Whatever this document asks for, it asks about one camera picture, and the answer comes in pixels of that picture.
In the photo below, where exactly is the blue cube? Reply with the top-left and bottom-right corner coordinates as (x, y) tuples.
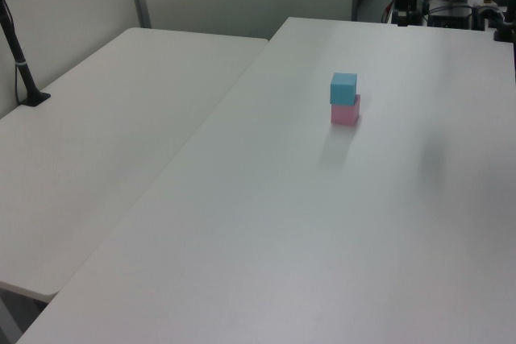
(329, 72), (359, 106)

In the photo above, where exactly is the pink cube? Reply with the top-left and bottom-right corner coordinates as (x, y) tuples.
(331, 93), (362, 126)

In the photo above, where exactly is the dark grey clamp block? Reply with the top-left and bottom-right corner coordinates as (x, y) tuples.
(392, 9), (422, 27)

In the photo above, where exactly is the black electronics box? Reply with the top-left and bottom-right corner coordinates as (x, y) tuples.
(427, 5), (473, 30)

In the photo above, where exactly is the black clamp stand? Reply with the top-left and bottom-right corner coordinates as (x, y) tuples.
(493, 0), (516, 44)

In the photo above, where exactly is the black camera stand pole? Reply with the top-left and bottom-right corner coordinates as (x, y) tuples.
(0, 0), (52, 108)

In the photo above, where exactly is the black thin cable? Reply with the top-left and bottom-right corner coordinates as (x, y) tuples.
(0, 0), (26, 106)

